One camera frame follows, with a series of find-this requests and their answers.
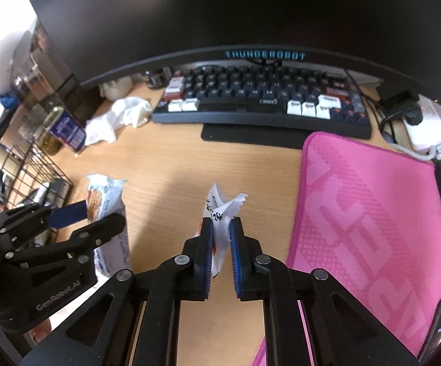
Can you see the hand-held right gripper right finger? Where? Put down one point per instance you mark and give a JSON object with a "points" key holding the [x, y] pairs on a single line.
{"points": [[236, 259]]}

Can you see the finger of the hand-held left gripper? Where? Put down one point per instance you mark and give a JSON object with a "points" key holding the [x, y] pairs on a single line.
{"points": [[102, 228], [67, 215]]}

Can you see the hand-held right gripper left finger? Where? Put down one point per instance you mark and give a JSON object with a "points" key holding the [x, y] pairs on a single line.
{"points": [[206, 259]]}

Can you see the pile of black tissue packets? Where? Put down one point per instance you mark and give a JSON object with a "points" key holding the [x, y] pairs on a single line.
{"points": [[58, 192]]}

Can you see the white oat snack packet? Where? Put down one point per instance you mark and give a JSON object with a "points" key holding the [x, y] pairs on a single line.
{"points": [[108, 202]]}

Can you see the small pizza print sachet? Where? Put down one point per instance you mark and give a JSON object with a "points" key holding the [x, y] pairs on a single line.
{"points": [[220, 207]]}

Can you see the person's left hand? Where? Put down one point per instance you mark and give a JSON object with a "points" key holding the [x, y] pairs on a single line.
{"points": [[39, 333]]}

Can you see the blue food tin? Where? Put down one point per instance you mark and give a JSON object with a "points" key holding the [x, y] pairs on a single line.
{"points": [[67, 131]]}

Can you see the white paper towel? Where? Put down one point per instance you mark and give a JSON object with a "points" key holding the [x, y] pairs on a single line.
{"points": [[125, 112]]}

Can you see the pink mouse pad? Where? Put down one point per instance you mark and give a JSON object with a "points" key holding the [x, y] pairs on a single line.
{"points": [[357, 217]]}

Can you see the small blue box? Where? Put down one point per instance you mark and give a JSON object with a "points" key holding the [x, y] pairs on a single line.
{"points": [[8, 100]]}

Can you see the small ceramic vase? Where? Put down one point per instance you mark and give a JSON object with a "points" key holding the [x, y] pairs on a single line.
{"points": [[117, 87]]}

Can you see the dark mechanical keyboard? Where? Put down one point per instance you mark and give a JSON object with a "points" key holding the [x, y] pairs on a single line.
{"points": [[243, 95]]}

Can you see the white rounded appliance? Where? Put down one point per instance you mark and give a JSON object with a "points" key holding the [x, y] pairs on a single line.
{"points": [[3, 61]]}

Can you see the black computer monitor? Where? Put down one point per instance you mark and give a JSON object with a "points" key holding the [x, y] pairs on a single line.
{"points": [[224, 7]]}

